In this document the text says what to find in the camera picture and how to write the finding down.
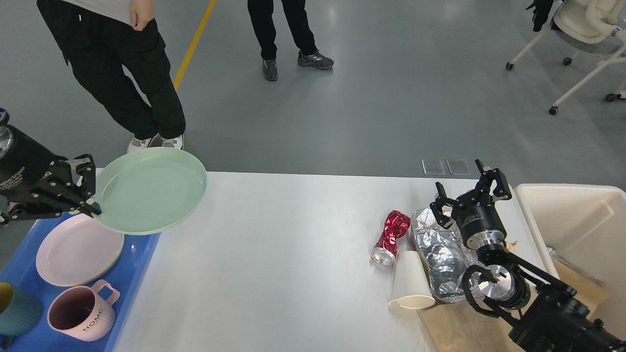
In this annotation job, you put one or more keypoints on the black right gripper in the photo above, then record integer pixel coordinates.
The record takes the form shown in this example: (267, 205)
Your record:
(475, 215)

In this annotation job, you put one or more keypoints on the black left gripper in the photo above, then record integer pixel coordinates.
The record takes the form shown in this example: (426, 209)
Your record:
(24, 162)

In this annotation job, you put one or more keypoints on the mint green plate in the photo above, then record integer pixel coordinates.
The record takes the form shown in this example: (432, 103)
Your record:
(148, 191)

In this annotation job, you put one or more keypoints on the pink HOME mug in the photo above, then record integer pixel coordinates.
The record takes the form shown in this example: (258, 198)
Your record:
(84, 312)

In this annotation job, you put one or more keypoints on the teal mug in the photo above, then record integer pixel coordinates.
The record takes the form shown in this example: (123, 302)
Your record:
(19, 311)

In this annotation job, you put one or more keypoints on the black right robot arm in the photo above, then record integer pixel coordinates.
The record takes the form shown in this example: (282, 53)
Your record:
(542, 310)

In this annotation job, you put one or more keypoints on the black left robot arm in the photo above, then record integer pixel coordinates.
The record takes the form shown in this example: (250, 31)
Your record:
(39, 184)

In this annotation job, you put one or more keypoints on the clear floor plate right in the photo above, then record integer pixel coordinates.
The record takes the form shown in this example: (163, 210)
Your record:
(458, 167)

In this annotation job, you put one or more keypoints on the clear floor plate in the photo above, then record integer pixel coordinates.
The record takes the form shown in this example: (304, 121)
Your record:
(458, 167)
(433, 167)

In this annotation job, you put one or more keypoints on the clear floor plate left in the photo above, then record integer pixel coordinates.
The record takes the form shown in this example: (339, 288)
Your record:
(433, 167)

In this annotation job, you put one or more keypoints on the pink plate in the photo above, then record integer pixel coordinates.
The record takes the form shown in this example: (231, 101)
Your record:
(77, 251)

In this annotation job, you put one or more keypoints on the crumpled aluminium foil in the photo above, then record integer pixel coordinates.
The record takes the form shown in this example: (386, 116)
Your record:
(446, 257)

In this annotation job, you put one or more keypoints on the crushed red can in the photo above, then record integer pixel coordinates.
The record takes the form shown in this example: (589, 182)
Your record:
(395, 226)

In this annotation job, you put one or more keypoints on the blue plastic tray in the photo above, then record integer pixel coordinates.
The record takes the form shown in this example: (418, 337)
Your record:
(125, 276)

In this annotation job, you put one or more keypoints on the white paper cup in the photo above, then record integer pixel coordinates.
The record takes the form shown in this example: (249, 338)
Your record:
(410, 288)

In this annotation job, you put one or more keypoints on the beige plastic bin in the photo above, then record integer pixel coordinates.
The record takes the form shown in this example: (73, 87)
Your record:
(586, 226)

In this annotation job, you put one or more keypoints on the person in white sneakers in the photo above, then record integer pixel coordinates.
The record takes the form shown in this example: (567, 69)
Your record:
(117, 54)

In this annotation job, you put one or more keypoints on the brown paper bag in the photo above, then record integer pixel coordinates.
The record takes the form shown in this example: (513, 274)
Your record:
(458, 328)

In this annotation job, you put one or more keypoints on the black garment on chair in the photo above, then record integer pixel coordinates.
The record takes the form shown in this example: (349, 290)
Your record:
(541, 10)

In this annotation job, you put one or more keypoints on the white office chair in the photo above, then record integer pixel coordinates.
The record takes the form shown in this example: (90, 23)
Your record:
(589, 26)

